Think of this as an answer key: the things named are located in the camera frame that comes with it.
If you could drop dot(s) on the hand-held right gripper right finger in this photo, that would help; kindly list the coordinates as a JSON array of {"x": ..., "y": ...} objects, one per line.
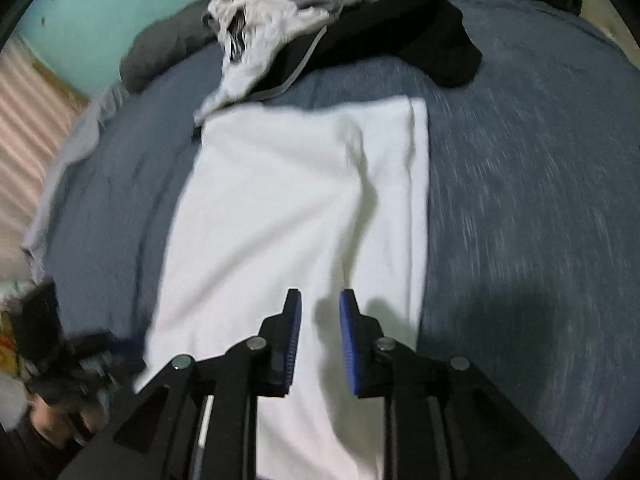
[{"x": 350, "y": 345}]

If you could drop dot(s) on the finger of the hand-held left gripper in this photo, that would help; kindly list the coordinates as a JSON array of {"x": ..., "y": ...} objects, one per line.
[{"x": 127, "y": 347}]

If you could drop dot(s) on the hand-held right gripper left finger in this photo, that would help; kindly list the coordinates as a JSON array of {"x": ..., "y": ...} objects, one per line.
[{"x": 292, "y": 340}]

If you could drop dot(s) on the white printed long-sleeve shirt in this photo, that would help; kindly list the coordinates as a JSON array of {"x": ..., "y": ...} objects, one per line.
[{"x": 280, "y": 200}]

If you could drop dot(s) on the person's left hand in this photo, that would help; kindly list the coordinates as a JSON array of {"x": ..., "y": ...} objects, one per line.
[{"x": 50, "y": 420}]

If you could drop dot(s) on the colourful plastic bag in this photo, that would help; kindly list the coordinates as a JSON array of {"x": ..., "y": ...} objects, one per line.
[{"x": 7, "y": 340}]

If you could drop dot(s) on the person's black clothing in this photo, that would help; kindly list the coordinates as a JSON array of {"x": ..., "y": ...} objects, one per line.
[{"x": 30, "y": 460}]

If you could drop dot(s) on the pink striped curtain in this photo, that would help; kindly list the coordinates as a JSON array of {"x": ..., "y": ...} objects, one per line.
[{"x": 30, "y": 135}]

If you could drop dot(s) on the blue mottled bed cover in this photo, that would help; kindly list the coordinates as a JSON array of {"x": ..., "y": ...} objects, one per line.
[{"x": 500, "y": 210}]

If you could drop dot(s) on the wooden trim strip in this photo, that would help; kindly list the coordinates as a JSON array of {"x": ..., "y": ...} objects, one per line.
[{"x": 60, "y": 80}]

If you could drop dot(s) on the dark grey rolled duvet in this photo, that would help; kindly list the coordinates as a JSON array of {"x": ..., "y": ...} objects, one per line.
[{"x": 160, "y": 45}]

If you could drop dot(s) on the crumpled white garment black trim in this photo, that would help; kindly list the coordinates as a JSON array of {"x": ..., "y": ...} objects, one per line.
[{"x": 260, "y": 15}]

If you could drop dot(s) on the cream tufted headboard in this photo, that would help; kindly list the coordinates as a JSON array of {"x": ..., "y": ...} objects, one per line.
[{"x": 600, "y": 10}]

